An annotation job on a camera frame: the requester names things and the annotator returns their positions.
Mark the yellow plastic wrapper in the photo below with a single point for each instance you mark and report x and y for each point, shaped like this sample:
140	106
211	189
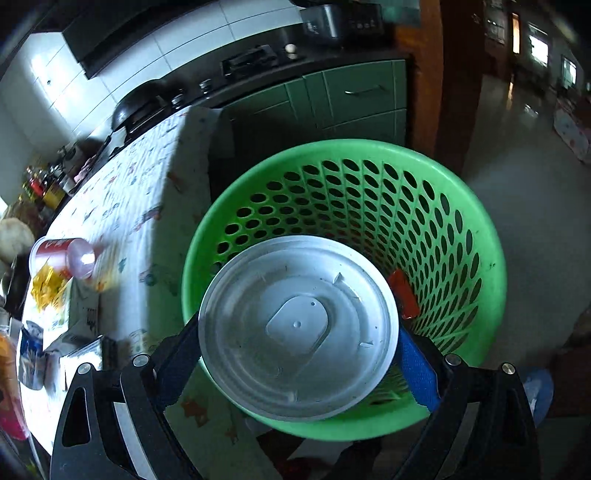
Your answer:
46	286

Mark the red snack packet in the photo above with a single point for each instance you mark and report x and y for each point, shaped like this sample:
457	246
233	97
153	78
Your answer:
404	295

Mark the black range hood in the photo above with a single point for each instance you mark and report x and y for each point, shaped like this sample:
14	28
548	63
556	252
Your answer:
138	32

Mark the pink packet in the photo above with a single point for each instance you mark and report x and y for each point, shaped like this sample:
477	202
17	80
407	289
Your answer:
11	415

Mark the green kitchen cabinet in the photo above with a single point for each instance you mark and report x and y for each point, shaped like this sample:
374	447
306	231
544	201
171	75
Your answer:
360	92

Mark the wooden door frame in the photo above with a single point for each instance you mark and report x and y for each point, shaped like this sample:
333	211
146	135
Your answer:
438	69

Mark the blue cloth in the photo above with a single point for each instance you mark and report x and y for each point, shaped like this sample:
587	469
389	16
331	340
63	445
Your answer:
540	397

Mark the round wooden chopping block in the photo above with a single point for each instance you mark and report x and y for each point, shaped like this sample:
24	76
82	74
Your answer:
14	237

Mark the black rice cooker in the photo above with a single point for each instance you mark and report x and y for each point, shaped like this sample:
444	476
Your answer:
323	21

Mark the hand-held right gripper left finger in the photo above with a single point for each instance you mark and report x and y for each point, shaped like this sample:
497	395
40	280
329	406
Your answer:
178	367

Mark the red printed paper cup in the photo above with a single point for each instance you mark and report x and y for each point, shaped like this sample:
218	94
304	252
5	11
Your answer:
55	247

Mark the pink dishcloth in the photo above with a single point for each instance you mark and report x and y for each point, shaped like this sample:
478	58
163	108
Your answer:
85	170

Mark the green plastic basket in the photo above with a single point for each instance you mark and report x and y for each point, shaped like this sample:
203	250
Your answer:
461	207

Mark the blue white packet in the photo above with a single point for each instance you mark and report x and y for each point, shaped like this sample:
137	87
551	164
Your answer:
32	355

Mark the patterned floor mat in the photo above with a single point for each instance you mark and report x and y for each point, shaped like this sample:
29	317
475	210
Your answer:
572	129

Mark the black gas stove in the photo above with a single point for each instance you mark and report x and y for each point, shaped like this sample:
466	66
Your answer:
249	60

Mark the white box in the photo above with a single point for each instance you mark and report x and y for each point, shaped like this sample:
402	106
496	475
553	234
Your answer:
78	350

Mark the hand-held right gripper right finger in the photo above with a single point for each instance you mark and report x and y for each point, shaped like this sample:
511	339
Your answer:
418	369

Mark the white plastic lid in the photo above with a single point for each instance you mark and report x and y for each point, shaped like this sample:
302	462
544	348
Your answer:
295	323

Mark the black wok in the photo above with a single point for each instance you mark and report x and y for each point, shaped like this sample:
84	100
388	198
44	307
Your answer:
134	104

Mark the yellow label oil bottle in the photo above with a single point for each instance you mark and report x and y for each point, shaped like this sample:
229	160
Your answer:
54	194

